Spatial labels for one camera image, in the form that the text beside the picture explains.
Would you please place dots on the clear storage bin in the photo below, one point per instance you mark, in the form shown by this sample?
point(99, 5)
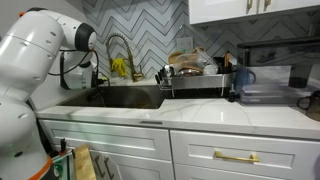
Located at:
point(270, 90)

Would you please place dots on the white cabinet drawer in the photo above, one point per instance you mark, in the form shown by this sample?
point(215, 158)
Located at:
point(110, 138)

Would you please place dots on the wooden cutting board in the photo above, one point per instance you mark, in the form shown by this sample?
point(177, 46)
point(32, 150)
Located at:
point(199, 50)
point(176, 57)

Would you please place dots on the stainless steel sink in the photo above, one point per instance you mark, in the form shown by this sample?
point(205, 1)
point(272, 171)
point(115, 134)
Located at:
point(133, 96)

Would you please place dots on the light wooden board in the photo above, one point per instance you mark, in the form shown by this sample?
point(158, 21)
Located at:
point(83, 163)

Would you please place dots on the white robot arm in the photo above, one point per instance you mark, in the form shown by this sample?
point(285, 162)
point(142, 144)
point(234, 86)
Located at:
point(30, 50)

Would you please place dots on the white wall outlet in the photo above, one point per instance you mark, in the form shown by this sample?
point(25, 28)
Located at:
point(184, 44)

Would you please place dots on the metal bowl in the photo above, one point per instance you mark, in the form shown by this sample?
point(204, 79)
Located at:
point(188, 71)

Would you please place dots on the dark mug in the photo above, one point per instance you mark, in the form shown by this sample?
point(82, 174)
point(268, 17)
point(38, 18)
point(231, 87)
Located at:
point(313, 105)

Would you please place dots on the steel dish rack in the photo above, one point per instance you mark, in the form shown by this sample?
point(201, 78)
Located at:
point(200, 81)

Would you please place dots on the black countertop appliance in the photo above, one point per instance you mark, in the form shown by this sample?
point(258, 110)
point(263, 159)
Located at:
point(280, 50)

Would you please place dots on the gold spring kitchen faucet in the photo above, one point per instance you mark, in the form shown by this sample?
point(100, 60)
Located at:
point(128, 56)

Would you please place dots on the white upper cabinet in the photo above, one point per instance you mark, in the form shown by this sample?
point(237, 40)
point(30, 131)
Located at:
point(233, 10)

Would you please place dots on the blue cup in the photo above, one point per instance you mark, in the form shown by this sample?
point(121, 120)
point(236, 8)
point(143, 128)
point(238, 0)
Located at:
point(242, 79)

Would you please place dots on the yellow rubber glove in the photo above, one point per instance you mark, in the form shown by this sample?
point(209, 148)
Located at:
point(119, 67)

